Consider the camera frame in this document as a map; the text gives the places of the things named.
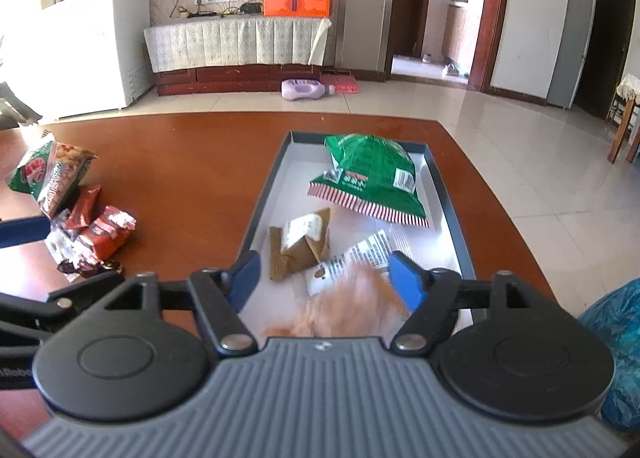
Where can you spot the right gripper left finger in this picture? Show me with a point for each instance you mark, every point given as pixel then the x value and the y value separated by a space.
pixel 218 296

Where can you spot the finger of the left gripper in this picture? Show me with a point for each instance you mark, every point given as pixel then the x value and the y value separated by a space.
pixel 23 230

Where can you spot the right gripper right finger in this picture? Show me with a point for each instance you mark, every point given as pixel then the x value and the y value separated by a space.
pixel 430 296

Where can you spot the dark foil candy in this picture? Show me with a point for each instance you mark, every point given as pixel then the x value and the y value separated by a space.
pixel 86 269

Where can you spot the clear printed snack packet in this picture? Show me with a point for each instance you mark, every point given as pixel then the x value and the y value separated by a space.
pixel 373 251

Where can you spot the beige pastry packet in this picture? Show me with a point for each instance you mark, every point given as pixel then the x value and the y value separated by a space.
pixel 362 303

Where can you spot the brown tan snack packet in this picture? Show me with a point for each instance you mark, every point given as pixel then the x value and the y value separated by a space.
pixel 302 243

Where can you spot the green snack bag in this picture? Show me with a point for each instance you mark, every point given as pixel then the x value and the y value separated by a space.
pixel 372 176

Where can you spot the green shrimp chips bag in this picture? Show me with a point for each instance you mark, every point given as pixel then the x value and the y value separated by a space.
pixel 50 171

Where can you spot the dark red candy bar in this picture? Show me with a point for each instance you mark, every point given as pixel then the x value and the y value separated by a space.
pixel 81 214

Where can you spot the orange snack packet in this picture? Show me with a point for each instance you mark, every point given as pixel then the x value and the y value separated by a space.
pixel 106 234

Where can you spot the white blue storage box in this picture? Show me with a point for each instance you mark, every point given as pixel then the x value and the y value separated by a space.
pixel 302 157

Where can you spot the blue plastic bag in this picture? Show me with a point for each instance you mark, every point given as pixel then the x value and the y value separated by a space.
pixel 614 319

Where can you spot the white chest freezer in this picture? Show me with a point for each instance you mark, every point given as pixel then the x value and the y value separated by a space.
pixel 80 56

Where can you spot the purple detergent bottle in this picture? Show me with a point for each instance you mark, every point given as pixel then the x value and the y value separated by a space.
pixel 294 89

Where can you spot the tv cabinet with cloth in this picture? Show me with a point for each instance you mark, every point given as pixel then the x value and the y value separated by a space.
pixel 235 53

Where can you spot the wooden cabinet in hallway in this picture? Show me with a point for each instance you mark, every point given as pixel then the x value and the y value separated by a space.
pixel 461 32

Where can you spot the black router box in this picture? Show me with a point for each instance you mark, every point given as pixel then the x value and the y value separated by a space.
pixel 251 8

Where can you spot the grey refrigerator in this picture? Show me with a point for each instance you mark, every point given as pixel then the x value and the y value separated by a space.
pixel 572 52

